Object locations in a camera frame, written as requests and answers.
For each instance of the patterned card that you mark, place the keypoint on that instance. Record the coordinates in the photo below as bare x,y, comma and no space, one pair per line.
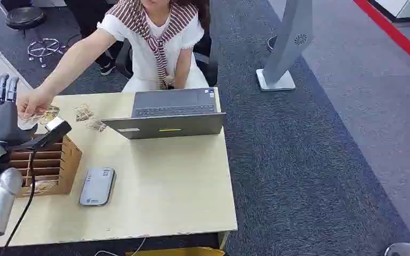
97,125
45,186
83,113
48,114

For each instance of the standing person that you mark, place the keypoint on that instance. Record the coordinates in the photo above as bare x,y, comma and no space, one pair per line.
88,24

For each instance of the black and pale wrist camera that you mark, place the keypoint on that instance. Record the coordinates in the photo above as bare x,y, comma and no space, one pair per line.
54,133

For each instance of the red floor tape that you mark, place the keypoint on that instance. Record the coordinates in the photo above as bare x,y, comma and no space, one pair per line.
394,35

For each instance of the yellow object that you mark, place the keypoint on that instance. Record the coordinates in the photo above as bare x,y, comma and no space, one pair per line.
180,252

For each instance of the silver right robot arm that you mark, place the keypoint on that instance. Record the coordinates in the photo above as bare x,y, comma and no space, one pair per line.
406,250

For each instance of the person's left hand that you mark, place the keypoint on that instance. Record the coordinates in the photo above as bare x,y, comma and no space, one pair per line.
170,82

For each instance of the grey laptop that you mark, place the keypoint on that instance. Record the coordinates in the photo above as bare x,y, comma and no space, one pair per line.
171,125

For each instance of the grey card reader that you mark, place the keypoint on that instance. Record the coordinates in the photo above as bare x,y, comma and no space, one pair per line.
97,186

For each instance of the black office chair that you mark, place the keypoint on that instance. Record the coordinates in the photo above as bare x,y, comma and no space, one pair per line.
207,60

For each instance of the grey standing kiosk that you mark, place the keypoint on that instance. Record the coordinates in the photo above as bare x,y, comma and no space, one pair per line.
290,39

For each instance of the chrome star chair base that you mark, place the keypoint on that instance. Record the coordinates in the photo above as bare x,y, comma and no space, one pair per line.
44,47

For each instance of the person's right hand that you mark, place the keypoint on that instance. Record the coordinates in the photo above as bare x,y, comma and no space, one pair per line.
33,102

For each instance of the black round stool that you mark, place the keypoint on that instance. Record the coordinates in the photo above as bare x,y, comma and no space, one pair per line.
25,17

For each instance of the white cabinet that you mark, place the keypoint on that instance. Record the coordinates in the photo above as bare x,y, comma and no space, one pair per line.
406,7

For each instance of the pale wooden desk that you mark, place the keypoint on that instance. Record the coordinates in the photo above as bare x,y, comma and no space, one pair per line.
162,183

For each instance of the wooden card box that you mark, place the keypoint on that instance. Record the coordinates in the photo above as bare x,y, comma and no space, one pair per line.
69,166

